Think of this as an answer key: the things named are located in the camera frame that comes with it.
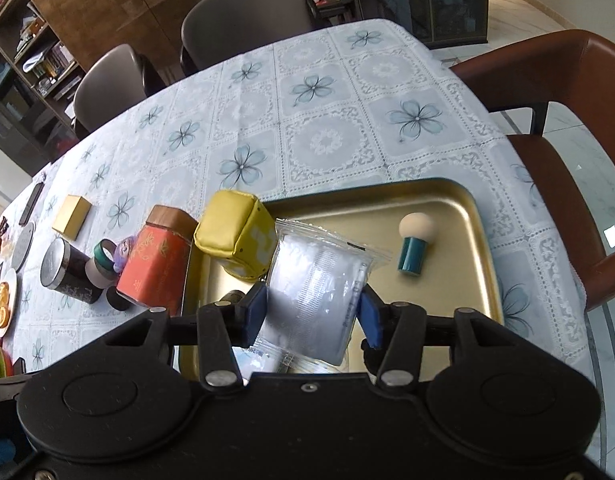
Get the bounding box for white plate with food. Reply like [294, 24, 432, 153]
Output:
[0, 267, 18, 338]

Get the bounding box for black remote control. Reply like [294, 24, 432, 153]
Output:
[18, 180, 46, 226]

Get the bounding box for white cotton pads packet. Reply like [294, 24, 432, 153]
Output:
[260, 217, 393, 366]

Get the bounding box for beige sponge teal handle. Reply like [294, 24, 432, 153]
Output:
[397, 212, 434, 276]

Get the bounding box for orange tea tin wooden lid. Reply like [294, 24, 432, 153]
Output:
[116, 205, 198, 316]

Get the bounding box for teal ribbon roll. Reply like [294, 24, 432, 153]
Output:
[94, 240, 118, 268]

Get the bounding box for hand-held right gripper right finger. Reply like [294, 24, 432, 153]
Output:
[358, 285, 521, 393]

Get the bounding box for clear plastic packet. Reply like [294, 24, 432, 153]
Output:
[235, 335, 351, 377]

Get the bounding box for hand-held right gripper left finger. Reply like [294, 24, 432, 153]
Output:
[102, 284, 269, 393]

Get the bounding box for gold cardboard box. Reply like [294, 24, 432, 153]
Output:
[52, 194, 92, 240]

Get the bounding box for dark wooden bookshelf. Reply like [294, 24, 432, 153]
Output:
[0, 0, 88, 171]

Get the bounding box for brown leather armchair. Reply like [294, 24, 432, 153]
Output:
[447, 29, 615, 311]

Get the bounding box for purple plush toy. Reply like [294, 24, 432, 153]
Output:
[110, 236, 138, 273]

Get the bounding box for grey upholstered chair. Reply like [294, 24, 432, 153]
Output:
[72, 44, 163, 133]
[180, 0, 318, 72]

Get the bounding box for black canister silver lid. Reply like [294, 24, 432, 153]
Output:
[40, 237, 102, 305]

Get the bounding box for yellow soft cube pouch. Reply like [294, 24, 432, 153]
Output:
[194, 189, 278, 281]

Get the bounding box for gold metal tray teal rim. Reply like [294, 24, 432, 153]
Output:
[180, 177, 504, 382]

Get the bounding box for grey round coaster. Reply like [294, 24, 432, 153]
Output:
[12, 222, 36, 273]

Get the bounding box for black round powder puff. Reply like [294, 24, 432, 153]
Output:
[108, 287, 133, 311]

